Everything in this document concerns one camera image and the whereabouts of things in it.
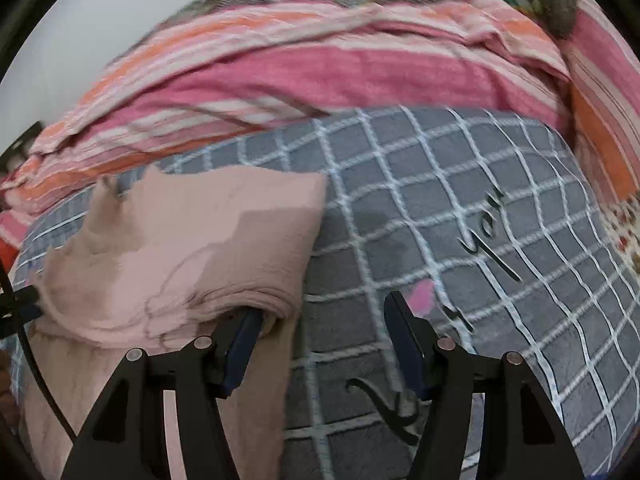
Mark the pink knit sweater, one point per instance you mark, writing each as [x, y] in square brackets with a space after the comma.
[200, 240]

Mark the grey checked blanket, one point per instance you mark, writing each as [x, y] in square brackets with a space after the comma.
[425, 185]

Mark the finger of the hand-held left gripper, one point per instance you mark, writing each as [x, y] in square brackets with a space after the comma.
[20, 307]

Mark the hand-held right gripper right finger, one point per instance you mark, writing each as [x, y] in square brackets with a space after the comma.
[405, 342]

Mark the floral bed sheet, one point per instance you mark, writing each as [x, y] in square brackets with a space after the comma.
[625, 230]

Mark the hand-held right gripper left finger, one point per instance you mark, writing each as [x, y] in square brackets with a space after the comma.
[240, 352]

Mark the dark wooden headboard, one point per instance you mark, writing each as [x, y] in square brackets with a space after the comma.
[22, 147]

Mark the pink striped quilt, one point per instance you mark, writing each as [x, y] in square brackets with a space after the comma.
[300, 75]

